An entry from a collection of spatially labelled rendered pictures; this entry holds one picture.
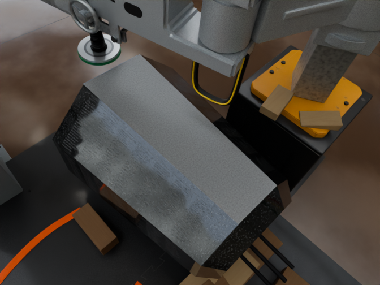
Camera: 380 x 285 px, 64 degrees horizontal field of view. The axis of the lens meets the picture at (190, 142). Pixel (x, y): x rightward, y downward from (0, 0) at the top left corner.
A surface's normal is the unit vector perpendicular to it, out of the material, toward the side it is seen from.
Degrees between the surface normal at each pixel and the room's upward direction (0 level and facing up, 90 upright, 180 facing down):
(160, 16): 90
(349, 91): 0
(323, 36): 90
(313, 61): 90
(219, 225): 45
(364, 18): 90
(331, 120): 11
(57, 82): 0
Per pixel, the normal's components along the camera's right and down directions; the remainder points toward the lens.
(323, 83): -0.25, 0.80
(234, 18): 0.04, 0.84
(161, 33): -0.50, 0.70
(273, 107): 0.08, -0.54
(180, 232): -0.43, 0.02
